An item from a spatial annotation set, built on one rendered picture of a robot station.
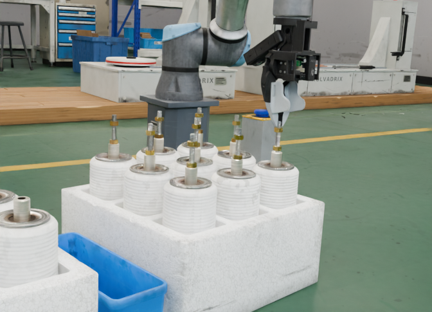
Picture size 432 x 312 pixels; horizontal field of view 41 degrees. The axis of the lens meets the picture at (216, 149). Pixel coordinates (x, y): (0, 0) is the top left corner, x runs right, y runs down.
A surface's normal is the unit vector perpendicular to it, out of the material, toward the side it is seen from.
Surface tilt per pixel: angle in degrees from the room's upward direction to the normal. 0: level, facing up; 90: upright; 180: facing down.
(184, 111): 90
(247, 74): 90
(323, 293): 0
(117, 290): 88
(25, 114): 90
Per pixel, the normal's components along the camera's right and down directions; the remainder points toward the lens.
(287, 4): -0.38, 0.17
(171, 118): -0.18, 0.19
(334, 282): 0.05, -0.98
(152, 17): 0.57, 0.20
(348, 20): -0.82, 0.07
